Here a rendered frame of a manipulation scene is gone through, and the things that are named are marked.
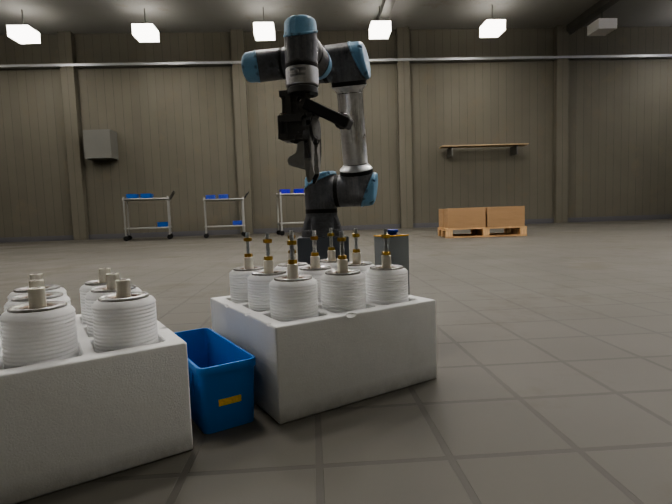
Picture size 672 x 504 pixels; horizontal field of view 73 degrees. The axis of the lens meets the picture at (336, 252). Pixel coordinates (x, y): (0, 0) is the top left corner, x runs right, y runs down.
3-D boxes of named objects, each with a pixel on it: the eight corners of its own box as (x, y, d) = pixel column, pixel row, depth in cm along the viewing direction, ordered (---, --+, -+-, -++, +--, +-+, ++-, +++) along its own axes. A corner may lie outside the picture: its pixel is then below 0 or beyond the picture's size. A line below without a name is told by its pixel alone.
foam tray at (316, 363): (213, 368, 115) (209, 297, 113) (343, 341, 135) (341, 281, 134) (279, 425, 82) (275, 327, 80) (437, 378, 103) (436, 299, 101)
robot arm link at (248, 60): (295, 50, 156) (235, 42, 112) (326, 46, 153) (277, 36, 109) (299, 85, 160) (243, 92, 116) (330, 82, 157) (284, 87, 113)
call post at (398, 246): (376, 343, 132) (373, 236, 129) (395, 339, 135) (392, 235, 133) (391, 349, 126) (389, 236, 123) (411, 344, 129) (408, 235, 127)
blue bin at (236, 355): (163, 386, 103) (159, 334, 102) (211, 376, 109) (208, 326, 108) (201, 438, 78) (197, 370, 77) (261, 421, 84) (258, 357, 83)
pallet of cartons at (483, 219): (506, 233, 730) (506, 206, 726) (532, 235, 644) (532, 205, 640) (432, 236, 725) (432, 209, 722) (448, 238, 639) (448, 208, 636)
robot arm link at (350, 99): (341, 202, 172) (326, 45, 153) (381, 201, 168) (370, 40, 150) (334, 211, 161) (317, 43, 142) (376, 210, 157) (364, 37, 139)
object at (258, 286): (253, 362, 96) (249, 277, 94) (248, 350, 105) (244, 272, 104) (298, 357, 99) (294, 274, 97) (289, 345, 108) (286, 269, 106)
